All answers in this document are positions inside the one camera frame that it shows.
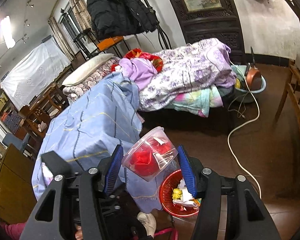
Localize red mesh trash basket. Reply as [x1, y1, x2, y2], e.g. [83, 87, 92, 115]
[159, 170, 201, 218]

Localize white power cable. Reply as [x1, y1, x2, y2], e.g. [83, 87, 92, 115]
[226, 60, 263, 201]

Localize wooden desk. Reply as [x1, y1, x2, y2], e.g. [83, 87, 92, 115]
[27, 64, 75, 120]

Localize cream pillow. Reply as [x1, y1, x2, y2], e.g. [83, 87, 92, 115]
[62, 53, 114, 87]

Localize lilac garment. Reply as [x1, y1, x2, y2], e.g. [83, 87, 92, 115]
[115, 58, 158, 91]

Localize beige patterned curtain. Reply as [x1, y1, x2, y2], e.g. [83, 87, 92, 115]
[47, 0, 91, 61]

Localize light blue checked bedsheet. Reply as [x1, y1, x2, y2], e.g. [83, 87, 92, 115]
[31, 71, 166, 214]

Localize orange box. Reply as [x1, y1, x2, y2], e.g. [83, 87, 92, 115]
[97, 36, 124, 51]

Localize light blue wash basin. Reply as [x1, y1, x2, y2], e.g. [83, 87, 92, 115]
[231, 64, 267, 103]

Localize yellow plastic bag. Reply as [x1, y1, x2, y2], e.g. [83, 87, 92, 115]
[172, 188, 183, 200]

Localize white sneaker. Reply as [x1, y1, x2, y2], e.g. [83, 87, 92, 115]
[137, 212, 157, 238]

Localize copper brown pot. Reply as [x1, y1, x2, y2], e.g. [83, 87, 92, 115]
[245, 66, 262, 90]

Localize pink strap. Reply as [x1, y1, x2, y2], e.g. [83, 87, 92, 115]
[153, 226, 179, 240]

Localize white lace cover cloth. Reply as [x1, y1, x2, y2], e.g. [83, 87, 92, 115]
[0, 38, 70, 110]

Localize dark carved framed painting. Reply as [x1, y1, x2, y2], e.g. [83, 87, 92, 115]
[170, 0, 247, 64]

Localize black puffer jacket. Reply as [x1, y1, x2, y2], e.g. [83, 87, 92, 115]
[87, 0, 157, 40]

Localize wooden armchair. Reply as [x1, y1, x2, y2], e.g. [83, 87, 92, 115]
[17, 87, 71, 145]

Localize bookshelf with boxes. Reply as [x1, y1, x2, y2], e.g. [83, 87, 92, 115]
[0, 87, 22, 135]

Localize brown wooden cabinet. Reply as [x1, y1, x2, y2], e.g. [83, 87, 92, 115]
[0, 145, 37, 224]

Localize pastel tie-dye bedding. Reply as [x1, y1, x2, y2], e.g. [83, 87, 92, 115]
[165, 85, 223, 118]

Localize red patterned blanket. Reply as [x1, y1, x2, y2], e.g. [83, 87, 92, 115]
[111, 48, 164, 73]

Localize blue chair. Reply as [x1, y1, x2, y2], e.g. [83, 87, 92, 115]
[2, 133, 30, 153]

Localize black round stool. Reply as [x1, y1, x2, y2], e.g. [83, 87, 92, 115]
[73, 28, 100, 59]

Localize folded floral grey quilt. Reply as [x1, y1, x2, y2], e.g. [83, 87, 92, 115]
[63, 57, 120, 105]

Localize clear plastic container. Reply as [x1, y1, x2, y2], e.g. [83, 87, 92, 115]
[122, 126, 178, 182]

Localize purple floral duvet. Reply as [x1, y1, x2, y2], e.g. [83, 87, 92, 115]
[139, 38, 236, 112]

